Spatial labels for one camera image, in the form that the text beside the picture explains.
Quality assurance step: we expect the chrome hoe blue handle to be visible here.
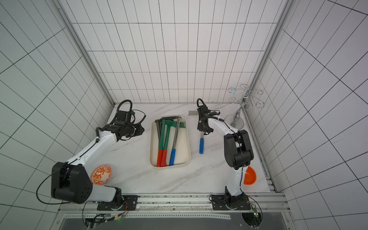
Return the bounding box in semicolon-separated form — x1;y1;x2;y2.
160;117;181;167
188;110;205;154

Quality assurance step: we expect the green hoe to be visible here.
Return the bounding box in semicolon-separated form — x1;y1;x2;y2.
157;119;167;167
164;117;190;167

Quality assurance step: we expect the grey speckled hoe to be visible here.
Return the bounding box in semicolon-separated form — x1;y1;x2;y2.
155;119;162;141

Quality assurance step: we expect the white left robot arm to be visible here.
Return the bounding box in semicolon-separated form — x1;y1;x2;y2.
48;108;145;210

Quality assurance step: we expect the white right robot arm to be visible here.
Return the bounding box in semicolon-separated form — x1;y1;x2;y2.
196;98;254;210

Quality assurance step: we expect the cream plastic storage box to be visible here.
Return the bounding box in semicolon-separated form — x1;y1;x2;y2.
149;116;191;168

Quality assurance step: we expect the chrome cup rack stand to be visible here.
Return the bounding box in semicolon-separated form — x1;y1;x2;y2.
225;84;265;129

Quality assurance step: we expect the orange patterned white bowl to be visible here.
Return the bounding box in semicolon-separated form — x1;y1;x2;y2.
90;164;112;185

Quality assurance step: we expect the orange plastic bowl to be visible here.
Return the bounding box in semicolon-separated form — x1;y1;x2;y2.
243;166;257;186

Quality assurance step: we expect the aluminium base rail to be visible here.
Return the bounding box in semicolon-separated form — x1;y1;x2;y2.
57;193;290;222

